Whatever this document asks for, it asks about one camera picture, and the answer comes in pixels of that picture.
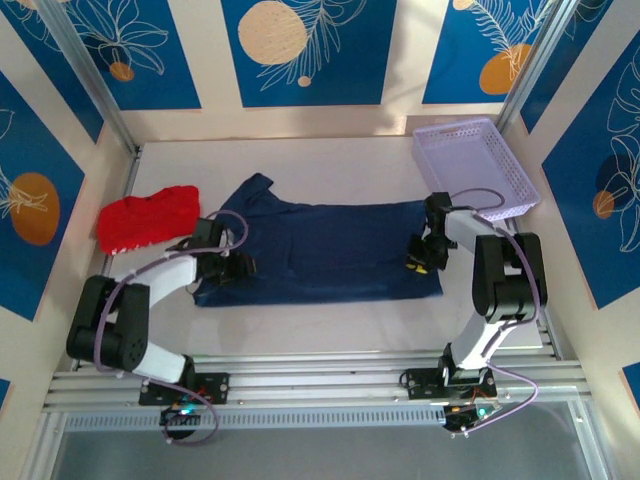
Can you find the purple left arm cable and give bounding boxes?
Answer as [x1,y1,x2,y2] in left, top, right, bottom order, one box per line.
[92,209,250,446]

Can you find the grey slotted cable duct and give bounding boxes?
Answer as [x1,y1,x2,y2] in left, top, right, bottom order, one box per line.
[62,405,451,432]

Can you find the blue panel white line leaves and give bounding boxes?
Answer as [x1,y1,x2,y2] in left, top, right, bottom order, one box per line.
[0,9,105,145]
[519,0,640,134]

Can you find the lavender perforated plastic basket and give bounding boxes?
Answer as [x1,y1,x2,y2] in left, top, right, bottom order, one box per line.
[412,116,544,225]

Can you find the aluminium mounting rail frame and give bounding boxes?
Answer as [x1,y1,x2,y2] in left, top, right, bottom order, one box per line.
[42,349,594,415]

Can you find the blue panel dark orange circles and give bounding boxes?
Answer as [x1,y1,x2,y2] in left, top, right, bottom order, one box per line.
[542,44,640,311]

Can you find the blue panel orange oval flower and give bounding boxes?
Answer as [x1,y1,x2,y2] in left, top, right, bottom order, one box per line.
[0,72,86,322]

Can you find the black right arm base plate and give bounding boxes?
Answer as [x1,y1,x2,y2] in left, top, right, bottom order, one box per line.
[399,367,499,401]

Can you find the aluminium corner post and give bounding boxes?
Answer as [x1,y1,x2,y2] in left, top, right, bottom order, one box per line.
[497,0,574,129]
[37,0,142,157]

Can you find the blue panel orange circle fern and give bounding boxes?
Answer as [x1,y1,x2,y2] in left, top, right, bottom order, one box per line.
[422,0,559,105]

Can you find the blue panel small orange circle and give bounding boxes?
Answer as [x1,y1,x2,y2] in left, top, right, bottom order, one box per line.
[64,0,203,112]

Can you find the navy blue printed t-shirt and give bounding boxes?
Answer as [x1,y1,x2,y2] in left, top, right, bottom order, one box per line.
[192,172,445,309]

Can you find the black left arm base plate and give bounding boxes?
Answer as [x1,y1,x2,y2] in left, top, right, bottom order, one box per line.
[138,372,231,406]

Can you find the aluminium side rail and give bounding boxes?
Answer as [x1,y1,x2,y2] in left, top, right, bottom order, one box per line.
[73,144,144,371]
[502,219,566,361]

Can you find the blue panel cream circle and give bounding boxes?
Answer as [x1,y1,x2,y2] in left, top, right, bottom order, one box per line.
[221,0,399,108]

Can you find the red folded t-shirt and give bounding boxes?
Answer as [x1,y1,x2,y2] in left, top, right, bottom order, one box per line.
[96,185,203,257]

